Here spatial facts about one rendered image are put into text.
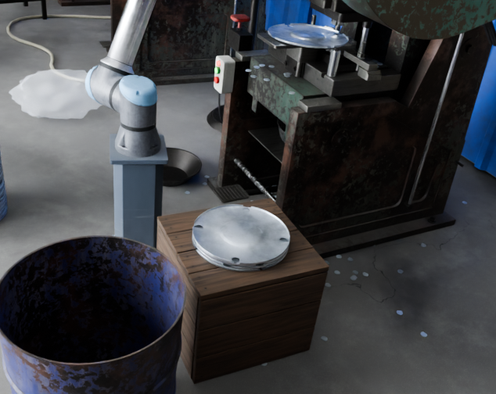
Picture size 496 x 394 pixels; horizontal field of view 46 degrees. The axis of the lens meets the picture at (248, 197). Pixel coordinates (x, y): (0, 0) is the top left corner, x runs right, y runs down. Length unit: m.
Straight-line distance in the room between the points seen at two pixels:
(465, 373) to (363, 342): 0.33
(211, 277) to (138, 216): 0.53
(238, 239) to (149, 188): 0.43
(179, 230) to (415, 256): 1.09
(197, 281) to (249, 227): 0.27
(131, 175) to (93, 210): 0.55
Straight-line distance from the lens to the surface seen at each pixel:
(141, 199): 2.01
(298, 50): 2.13
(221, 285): 1.58
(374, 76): 2.08
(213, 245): 1.67
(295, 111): 1.95
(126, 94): 1.87
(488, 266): 2.57
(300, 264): 1.69
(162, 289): 1.53
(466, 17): 1.94
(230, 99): 2.38
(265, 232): 1.75
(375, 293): 2.22
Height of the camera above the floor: 1.40
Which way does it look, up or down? 32 degrees down
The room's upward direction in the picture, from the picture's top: 7 degrees clockwise
